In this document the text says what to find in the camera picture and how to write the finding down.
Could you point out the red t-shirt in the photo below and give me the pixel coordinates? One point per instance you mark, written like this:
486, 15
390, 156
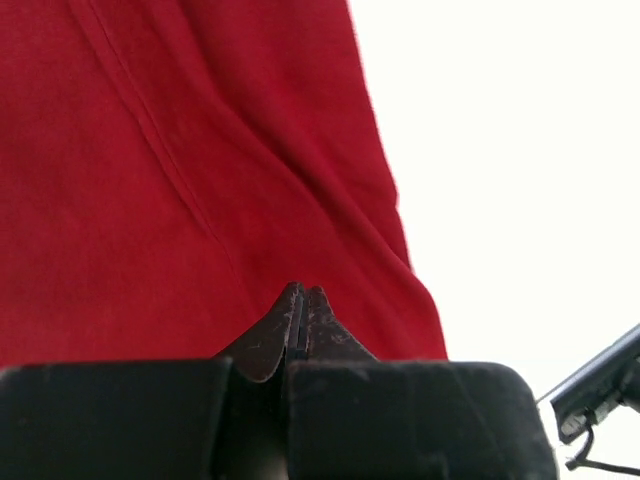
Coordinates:
168, 167

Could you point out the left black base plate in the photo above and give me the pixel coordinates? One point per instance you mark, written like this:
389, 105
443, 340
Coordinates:
588, 396

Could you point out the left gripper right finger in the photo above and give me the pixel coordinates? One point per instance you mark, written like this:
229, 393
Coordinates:
365, 419

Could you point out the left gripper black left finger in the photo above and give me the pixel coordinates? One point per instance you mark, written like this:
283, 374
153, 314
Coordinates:
208, 418

